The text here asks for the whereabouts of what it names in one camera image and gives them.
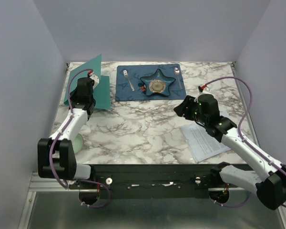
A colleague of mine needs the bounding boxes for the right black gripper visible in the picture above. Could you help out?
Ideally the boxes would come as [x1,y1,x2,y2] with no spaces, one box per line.
[173,94,208,125]

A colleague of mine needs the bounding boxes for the teal plastic folder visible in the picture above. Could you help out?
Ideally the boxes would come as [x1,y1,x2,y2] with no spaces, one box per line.
[67,54,111,110]

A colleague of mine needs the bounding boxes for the printed paper sheets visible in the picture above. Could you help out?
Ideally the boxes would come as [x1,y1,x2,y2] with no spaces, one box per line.
[180,123,230,162]

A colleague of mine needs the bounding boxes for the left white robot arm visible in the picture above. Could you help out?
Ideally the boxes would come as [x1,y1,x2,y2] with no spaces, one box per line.
[37,75,97,188]

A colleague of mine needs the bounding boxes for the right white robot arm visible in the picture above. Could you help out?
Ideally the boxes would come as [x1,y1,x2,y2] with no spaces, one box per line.
[174,94,286,210]

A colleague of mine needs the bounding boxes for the blue star-shaped dish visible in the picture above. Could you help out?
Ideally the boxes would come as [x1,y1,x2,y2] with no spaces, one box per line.
[140,69,176,97]

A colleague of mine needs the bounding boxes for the silver spoon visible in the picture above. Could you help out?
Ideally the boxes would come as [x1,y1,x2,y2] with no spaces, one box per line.
[174,67,183,90]

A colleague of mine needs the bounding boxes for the green floral bowl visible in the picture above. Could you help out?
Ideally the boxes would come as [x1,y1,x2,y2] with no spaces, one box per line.
[72,134,83,154]

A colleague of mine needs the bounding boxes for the blue placemat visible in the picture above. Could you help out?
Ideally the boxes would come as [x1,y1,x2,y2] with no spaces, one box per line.
[115,63,186,102]

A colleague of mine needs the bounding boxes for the silver fork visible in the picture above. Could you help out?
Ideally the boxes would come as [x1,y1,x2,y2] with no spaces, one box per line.
[123,70,134,91]

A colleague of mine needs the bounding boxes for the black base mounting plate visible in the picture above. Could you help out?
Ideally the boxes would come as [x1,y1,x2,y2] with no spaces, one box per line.
[70,164,235,203]

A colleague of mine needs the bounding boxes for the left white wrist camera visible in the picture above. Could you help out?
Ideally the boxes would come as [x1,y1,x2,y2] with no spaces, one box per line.
[87,70,100,88]

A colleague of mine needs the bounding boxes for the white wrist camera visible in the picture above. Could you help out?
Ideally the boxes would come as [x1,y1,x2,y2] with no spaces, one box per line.
[198,85,211,95]
[87,70,100,88]

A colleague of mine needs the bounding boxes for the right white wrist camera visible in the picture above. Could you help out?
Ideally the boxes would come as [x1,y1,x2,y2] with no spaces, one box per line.
[198,85,211,95]

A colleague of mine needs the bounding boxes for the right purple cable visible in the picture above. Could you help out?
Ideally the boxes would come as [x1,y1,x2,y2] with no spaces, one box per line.
[198,77,286,210]

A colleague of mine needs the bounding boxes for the aluminium frame rail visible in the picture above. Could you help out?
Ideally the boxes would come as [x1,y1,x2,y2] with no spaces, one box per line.
[18,171,72,229]

